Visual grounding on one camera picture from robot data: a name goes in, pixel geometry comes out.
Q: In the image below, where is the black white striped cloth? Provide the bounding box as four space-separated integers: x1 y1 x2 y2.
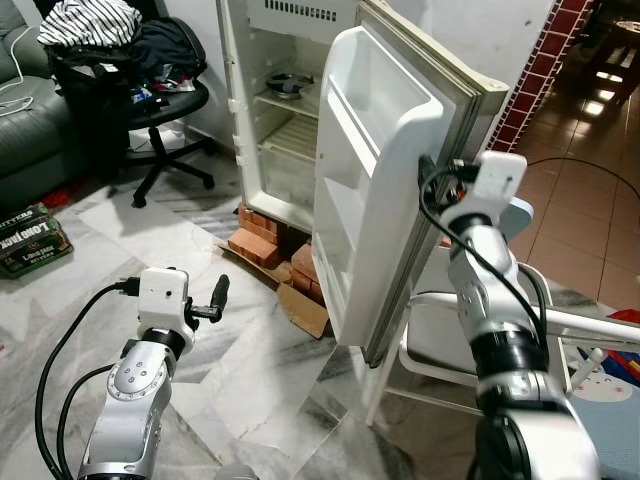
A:
38 0 143 49

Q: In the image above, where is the thin white cable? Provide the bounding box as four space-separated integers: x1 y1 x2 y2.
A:
0 25 41 116

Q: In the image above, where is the small dark printed box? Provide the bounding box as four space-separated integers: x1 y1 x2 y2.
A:
0 205 56 236

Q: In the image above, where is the red brick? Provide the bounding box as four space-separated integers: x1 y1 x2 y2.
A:
228 228 284 269
238 204 291 246
290 243 329 306

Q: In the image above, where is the white wire fridge shelf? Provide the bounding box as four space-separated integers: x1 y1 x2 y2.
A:
258 115 323 166

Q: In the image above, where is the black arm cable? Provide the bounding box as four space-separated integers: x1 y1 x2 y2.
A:
58 362 119 480
418 165 549 351
35 280 141 480

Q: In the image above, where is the flat white fridge shelf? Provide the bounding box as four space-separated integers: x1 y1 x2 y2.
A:
255 90 323 119

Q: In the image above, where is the brown cardboard piece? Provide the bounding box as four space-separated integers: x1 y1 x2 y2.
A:
220 240 331 339

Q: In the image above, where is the round blue cartoon cushion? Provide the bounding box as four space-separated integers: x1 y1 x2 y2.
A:
570 375 640 480

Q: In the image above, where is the metal bowl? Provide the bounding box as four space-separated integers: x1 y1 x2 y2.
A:
265 72 313 99

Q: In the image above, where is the black garment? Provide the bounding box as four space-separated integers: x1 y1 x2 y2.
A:
130 18 206 86

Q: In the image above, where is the red and blue plastic item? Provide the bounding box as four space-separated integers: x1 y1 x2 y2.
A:
605 310 640 386

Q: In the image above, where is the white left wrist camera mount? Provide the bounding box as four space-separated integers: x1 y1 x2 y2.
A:
138 268 191 331

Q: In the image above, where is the thin black floor cable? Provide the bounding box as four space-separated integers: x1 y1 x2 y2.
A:
530 155 640 196

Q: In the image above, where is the grey green sofa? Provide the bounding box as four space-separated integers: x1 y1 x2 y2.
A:
0 0 76 211

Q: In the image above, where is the white metal bar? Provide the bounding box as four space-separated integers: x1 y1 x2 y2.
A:
545 308 640 348

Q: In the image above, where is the white fridge cabinet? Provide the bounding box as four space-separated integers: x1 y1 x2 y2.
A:
215 0 366 236

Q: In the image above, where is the white fridge door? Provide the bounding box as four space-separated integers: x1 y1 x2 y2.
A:
312 0 511 366

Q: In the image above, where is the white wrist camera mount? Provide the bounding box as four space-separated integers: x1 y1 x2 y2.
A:
478 152 528 211
138 268 191 331

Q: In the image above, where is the green black Long Jack box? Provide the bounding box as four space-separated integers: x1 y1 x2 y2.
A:
0 222 76 279

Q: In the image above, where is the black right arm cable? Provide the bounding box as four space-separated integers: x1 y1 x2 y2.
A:
418 165 549 351

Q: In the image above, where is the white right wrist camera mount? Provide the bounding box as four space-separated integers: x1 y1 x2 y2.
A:
478 152 528 211

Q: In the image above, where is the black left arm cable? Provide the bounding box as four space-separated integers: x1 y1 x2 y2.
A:
58 362 119 480
35 280 141 480

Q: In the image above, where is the black office chair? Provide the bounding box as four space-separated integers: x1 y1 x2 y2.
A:
50 40 216 209

